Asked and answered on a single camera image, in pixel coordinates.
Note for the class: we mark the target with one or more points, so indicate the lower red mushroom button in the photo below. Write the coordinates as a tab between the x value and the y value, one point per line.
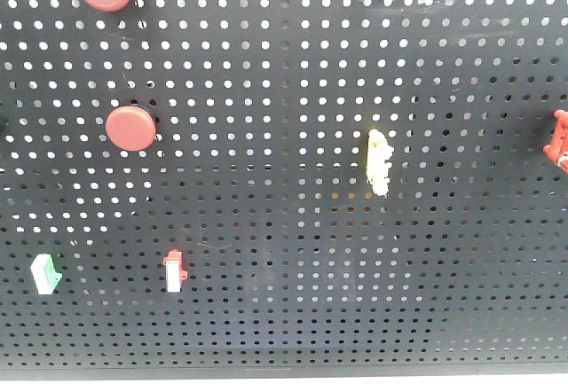
131	128

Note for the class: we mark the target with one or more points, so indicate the red toggle switch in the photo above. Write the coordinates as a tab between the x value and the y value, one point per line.
556	149

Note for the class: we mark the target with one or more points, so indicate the yellow toggle switch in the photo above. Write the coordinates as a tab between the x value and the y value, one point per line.
379	153

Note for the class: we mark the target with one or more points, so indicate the green white rocker switch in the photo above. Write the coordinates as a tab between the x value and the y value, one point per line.
45	276

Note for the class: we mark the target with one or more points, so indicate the red white rocker switch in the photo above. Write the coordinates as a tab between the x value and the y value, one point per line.
175	275

